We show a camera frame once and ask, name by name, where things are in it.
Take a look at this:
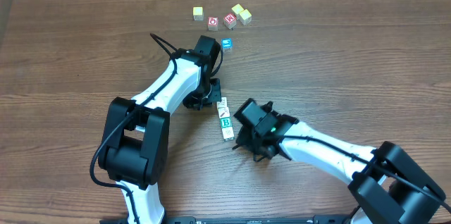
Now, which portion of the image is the pale wooden block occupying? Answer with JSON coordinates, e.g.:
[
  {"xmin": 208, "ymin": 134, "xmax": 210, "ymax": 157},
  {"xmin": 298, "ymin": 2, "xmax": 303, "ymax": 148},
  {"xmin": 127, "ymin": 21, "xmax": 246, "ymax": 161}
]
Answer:
[{"xmin": 216, "ymin": 97, "xmax": 228, "ymax": 109}]

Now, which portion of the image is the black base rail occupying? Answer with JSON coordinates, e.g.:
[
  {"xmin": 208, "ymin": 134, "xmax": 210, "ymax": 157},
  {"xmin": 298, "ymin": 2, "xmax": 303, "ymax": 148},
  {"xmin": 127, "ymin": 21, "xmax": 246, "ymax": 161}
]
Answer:
[{"xmin": 162, "ymin": 215, "xmax": 350, "ymax": 224}]

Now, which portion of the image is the green-edged wooden number block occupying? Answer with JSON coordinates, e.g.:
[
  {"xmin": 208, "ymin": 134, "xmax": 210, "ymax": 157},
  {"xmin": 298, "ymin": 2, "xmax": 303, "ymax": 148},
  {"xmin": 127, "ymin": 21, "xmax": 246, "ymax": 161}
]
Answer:
[{"xmin": 220, "ymin": 117, "xmax": 233, "ymax": 128}]

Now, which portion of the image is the yellow wooden block right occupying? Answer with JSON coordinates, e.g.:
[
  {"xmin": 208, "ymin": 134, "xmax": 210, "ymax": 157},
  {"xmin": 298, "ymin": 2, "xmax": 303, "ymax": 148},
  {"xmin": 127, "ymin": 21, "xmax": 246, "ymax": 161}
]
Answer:
[{"xmin": 239, "ymin": 9, "xmax": 252, "ymax": 25}]

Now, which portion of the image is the red wooden block right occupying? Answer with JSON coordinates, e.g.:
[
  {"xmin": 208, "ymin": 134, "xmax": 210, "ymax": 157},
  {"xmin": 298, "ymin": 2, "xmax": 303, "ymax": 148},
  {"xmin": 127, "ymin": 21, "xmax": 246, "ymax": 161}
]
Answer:
[{"xmin": 223, "ymin": 13, "xmax": 237, "ymax": 30}]

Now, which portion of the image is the red wooden block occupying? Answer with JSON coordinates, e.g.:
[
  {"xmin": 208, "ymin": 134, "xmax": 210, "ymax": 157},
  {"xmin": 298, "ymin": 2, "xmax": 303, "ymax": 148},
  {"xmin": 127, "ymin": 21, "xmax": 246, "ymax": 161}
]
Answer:
[
  {"xmin": 207, "ymin": 17, "xmax": 219, "ymax": 32},
  {"xmin": 223, "ymin": 13, "xmax": 237, "ymax": 30}
]

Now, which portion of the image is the blue wooden block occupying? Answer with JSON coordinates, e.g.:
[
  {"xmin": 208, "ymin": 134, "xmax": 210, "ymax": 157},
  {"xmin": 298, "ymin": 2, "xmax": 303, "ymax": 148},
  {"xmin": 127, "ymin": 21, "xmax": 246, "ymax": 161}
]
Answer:
[{"xmin": 221, "ymin": 38, "xmax": 233, "ymax": 53}]

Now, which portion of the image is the white pattern wooden block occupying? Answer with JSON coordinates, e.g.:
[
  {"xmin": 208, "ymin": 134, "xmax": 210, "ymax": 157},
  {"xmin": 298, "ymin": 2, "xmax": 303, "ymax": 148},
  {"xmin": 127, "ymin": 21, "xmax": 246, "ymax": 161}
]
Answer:
[{"xmin": 221, "ymin": 127, "xmax": 235, "ymax": 141}]

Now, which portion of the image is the yellow wooden block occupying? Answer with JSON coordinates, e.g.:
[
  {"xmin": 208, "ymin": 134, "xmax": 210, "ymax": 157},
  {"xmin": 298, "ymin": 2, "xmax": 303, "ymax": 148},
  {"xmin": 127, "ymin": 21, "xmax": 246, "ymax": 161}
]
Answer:
[
  {"xmin": 192, "ymin": 6, "xmax": 204, "ymax": 21},
  {"xmin": 239, "ymin": 9, "xmax": 252, "ymax": 25},
  {"xmin": 231, "ymin": 4, "xmax": 244, "ymax": 18}
]

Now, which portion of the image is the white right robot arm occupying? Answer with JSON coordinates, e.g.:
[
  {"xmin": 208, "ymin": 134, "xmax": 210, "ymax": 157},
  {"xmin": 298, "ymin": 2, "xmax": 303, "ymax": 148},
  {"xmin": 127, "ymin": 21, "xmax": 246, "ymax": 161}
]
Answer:
[{"xmin": 234, "ymin": 99, "xmax": 450, "ymax": 223}]

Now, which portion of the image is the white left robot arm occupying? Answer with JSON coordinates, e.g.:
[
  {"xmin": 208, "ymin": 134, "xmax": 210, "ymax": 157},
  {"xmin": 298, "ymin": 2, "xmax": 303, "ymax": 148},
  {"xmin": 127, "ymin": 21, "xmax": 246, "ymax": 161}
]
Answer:
[{"xmin": 89, "ymin": 35, "xmax": 223, "ymax": 223}]

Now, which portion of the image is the yellow wooden block upper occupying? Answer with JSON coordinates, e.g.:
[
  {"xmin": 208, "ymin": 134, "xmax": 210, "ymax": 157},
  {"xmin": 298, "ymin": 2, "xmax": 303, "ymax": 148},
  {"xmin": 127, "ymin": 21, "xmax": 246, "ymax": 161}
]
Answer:
[{"xmin": 231, "ymin": 4, "xmax": 244, "ymax": 18}]

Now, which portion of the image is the yellow wooden block left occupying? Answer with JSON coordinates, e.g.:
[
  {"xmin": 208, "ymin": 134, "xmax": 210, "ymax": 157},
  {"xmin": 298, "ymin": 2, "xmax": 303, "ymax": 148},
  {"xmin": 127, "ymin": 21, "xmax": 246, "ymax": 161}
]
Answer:
[{"xmin": 192, "ymin": 6, "xmax": 204, "ymax": 21}]

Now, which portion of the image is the red wooden block left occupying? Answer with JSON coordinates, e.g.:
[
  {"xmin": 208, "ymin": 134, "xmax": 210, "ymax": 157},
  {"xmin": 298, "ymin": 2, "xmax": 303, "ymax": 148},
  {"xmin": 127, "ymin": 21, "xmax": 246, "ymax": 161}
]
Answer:
[{"xmin": 207, "ymin": 17, "xmax": 219, "ymax": 32}]

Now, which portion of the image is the tan wooden picture block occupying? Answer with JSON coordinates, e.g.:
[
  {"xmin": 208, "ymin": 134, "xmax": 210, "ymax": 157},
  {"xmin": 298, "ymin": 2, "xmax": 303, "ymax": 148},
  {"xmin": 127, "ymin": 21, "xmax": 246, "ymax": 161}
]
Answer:
[{"xmin": 218, "ymin": 107, "xmax": 230, "ymax": 119}]

